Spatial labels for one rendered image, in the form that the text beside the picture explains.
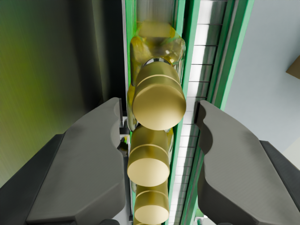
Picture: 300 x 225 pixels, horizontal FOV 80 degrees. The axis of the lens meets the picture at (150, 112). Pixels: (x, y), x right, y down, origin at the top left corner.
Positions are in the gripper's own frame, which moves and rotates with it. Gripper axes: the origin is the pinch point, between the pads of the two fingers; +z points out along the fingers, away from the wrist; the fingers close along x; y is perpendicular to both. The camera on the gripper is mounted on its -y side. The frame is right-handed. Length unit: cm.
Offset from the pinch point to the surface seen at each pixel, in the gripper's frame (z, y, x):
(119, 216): 27, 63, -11
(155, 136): 1.6, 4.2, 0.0
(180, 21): 18.7, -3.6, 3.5
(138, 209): -0.9, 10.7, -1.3
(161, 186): 1.3, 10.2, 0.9
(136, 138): 1.7, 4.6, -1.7
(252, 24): 40.3, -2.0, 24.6
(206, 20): 27.2, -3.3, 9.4
